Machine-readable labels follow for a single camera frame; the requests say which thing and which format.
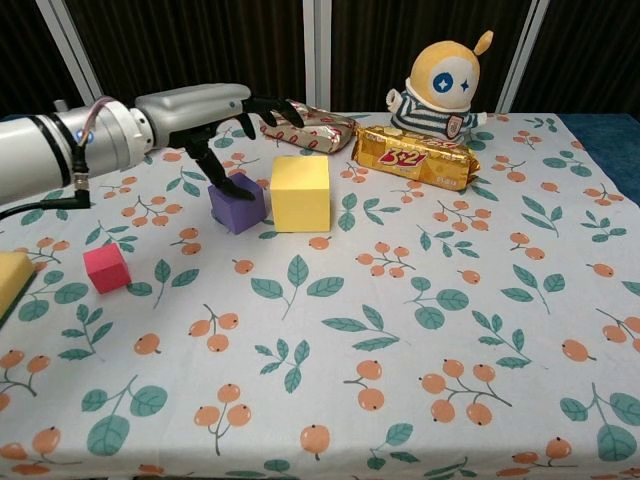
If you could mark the dark ribbed screen panel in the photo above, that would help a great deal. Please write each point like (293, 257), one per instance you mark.
(400, 30)
(200, 50)
(25, 60)
(590, 55)

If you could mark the small red foam cube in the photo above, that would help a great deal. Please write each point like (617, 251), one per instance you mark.
(106, 270)

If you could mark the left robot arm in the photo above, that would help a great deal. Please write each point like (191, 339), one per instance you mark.
(45, 150)

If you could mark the medium purple foam cube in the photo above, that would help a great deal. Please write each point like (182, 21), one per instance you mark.
(240, 215)

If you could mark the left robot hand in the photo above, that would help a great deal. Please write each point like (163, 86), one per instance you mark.
(195, 107)

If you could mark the gold biscuit pack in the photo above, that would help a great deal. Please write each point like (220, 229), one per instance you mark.
(415, 160)

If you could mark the floral print tablecloth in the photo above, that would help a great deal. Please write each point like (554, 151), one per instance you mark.
(320, 325)

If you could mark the large yellow foam cube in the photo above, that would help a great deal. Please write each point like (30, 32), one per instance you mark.
(300, 200)

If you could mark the yellow flat tool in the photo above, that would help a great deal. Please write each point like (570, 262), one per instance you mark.
(12, 280)

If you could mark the crumpled silver red snack packet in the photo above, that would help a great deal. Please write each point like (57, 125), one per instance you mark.
(325, 132)

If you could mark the yellow plush toy striped shirt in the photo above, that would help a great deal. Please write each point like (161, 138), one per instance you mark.
(445, 80)

